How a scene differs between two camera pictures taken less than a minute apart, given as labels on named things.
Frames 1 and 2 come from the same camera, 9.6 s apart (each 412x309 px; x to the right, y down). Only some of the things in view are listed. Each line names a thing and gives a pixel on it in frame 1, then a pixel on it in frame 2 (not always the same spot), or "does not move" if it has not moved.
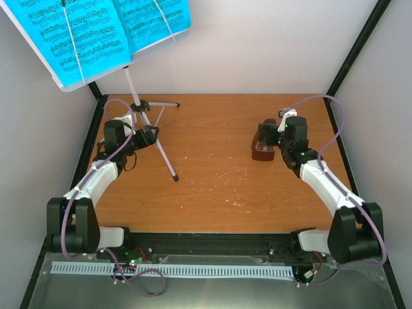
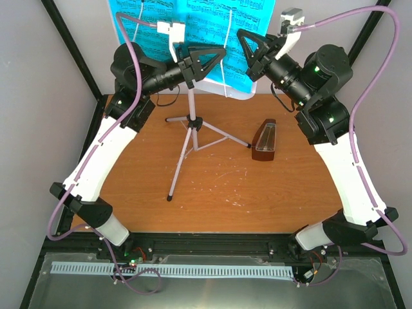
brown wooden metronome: x=262 y=156 does not move
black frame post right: x=378 y=11 does not move
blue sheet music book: x=81 y=38 to x=208 y=24
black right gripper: x=270 y=141 to x=270 y=46
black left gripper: x=150 y=139 to x=192 y=67
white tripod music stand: x=142 y=106 to x=194 y=123
